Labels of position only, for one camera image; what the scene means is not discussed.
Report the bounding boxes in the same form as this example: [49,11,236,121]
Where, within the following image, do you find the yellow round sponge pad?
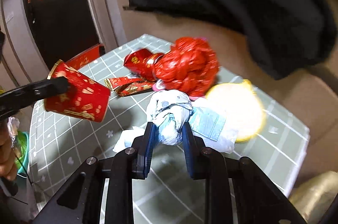
[206,79,266,142]

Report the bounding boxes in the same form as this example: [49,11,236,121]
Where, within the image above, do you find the red crumpled plastic bag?
[154,37,219,97]

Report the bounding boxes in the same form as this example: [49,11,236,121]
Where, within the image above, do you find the red paper cup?
[44,60,110,123]

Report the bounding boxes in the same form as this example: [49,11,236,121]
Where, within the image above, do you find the trash bin with yellow bag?
[289,171,337,223]

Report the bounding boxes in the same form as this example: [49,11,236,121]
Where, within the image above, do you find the person's left hand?
[0,121,17,181]

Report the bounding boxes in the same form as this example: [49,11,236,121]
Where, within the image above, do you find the red box on floor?
[66,44,105,70]

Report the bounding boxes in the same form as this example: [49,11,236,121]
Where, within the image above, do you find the crushed red soda can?
[124,49,164,82]

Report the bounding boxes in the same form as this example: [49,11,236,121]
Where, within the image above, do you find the red snack wrapper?
[104,76,154,97]

